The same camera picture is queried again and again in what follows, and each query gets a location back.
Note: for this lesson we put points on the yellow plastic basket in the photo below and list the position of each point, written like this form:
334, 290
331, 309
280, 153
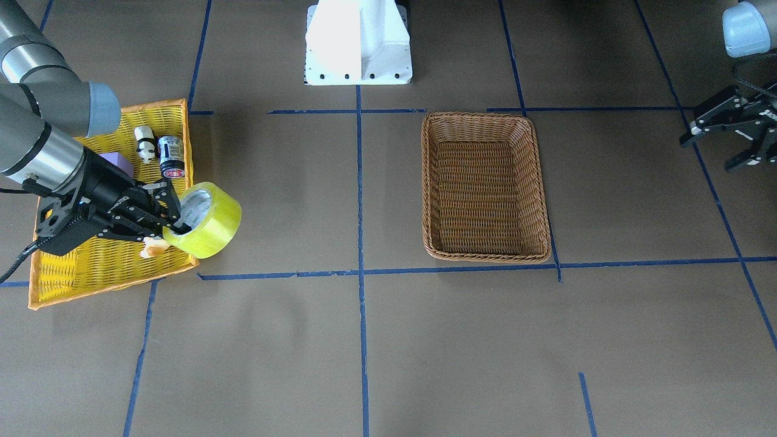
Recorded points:
100, 265

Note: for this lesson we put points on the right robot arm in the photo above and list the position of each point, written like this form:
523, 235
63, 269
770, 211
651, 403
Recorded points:
46, 109

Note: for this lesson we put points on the small black battery can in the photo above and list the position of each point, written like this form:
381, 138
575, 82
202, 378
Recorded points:
171, 157

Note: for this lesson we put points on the toy croissant bread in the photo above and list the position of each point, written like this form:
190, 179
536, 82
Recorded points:
154, 247

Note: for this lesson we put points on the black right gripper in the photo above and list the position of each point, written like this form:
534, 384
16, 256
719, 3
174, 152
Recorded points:
104, 180

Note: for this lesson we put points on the toy panda figure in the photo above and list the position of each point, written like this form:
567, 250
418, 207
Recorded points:
146, 144

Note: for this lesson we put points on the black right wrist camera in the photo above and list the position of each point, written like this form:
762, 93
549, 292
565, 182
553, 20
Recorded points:
63, 226

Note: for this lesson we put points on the purple foam cube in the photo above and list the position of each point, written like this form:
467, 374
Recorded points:
120, 161

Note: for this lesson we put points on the yellow tape roll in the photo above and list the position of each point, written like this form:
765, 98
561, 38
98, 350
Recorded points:
213, 216

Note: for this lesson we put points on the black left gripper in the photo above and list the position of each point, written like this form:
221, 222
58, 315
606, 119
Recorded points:
754, 126

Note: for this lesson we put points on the brown wicker basket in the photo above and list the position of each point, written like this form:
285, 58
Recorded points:
483, 197

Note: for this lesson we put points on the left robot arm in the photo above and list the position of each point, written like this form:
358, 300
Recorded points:
749, 30

